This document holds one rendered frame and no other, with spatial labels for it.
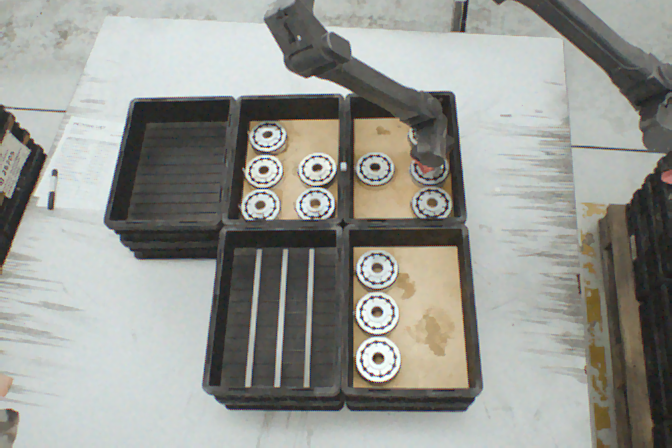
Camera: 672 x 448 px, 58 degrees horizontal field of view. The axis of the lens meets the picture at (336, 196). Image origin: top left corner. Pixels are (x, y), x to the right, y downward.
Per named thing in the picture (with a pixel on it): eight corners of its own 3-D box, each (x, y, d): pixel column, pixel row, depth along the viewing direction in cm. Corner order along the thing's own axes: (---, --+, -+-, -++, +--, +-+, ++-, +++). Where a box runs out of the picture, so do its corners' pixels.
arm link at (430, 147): (432, 93, 138) (400, 104, 143) (430, 135, 133) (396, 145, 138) (457, 121, 146) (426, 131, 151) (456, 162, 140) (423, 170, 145)
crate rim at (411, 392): (343, 228, 150) (342, 224, 148) (466, 227, 148) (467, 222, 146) (341, 396, 131) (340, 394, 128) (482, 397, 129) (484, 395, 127)
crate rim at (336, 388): (222, 229, 152) (220, 225, 149) (343, 228, 150) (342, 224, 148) (203, 395, 132) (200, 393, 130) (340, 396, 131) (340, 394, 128)
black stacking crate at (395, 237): (345, 245, 158) (343, 225, 148) (461, 244, 156) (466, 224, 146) (344, 403, 139) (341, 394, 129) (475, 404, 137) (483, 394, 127)
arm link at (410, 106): (327, 23, 108) (282, 44, 114) (329, 52, 106) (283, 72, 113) (443, 95, 141) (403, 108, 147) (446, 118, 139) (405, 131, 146)
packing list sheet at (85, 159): (66, 116, 198) (65, 115, 197) (134, 120, 195) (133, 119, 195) (30, 205, 182) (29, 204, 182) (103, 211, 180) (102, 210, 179)
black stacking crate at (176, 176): (145, 123, 181) (131, 99, 171) (243, 121, 179) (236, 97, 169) (120, 245, 162) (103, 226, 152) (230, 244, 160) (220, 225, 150)
